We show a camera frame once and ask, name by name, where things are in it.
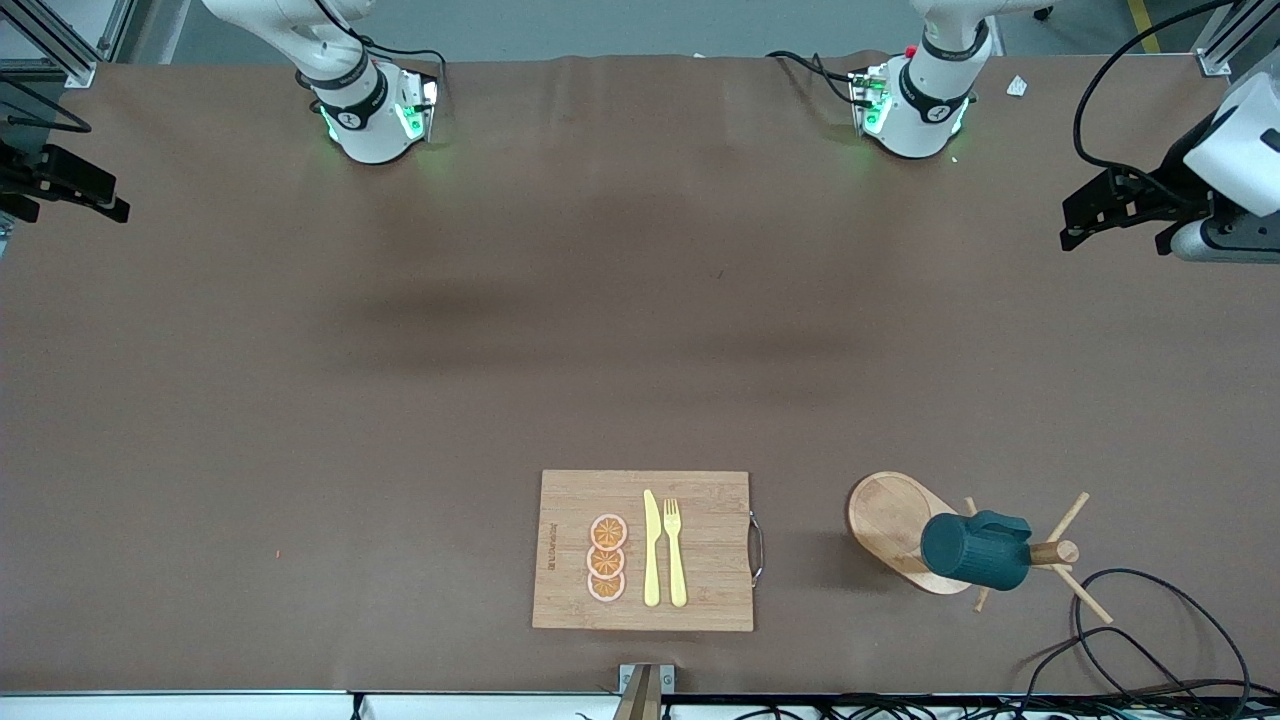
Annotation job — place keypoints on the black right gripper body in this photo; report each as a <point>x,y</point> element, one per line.
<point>22,174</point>

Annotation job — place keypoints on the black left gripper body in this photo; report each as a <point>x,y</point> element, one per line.
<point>1166,187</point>

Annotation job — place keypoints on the dark green ribbed cup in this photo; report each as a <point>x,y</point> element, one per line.
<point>975,552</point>

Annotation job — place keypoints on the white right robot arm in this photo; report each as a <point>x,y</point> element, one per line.
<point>365,130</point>

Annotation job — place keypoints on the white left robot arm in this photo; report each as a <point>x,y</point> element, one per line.
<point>925,115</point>

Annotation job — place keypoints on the wooden cup tree stand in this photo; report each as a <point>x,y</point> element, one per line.
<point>890,520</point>

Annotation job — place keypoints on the white paper scrap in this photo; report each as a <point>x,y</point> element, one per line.
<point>1017,86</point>

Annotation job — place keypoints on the brown table cover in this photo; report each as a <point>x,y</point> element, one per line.
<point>300,500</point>

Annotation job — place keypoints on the yellow plastic fork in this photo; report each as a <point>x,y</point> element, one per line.
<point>677,570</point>

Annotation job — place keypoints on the bamboo cutting board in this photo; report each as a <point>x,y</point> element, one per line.
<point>700,600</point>

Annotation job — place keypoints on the yellow plastic knife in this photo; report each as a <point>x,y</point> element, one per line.
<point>651,560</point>

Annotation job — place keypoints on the orange slice toy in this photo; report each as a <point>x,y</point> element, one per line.
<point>608,531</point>

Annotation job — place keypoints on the aluminium frame post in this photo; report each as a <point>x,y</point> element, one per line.
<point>1215,60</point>
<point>70,65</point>

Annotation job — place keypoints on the white table edge rail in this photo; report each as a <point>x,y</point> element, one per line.
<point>200,708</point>

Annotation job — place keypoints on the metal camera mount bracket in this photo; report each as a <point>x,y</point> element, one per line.
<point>640,695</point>

